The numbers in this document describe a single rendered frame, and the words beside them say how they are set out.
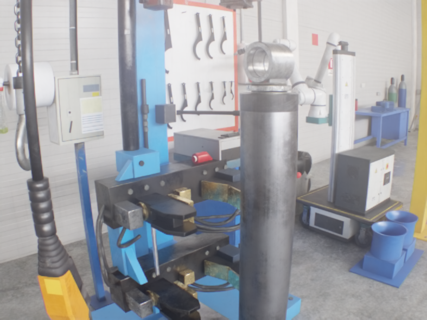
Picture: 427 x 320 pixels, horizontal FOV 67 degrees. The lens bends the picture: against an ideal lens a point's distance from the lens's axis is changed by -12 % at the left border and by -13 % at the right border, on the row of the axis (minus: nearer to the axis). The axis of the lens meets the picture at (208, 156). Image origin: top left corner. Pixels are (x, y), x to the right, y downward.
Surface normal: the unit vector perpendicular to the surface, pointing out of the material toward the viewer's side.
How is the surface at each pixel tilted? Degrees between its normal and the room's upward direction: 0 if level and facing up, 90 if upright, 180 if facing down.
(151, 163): 90
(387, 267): 90
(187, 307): 0
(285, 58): 81
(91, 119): 90
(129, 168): 90
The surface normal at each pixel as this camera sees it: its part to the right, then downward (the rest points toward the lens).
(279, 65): 0.61, 0.30
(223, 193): -0.54, 0.20
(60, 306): -0.04, 0.22
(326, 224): -0.79, 0.15
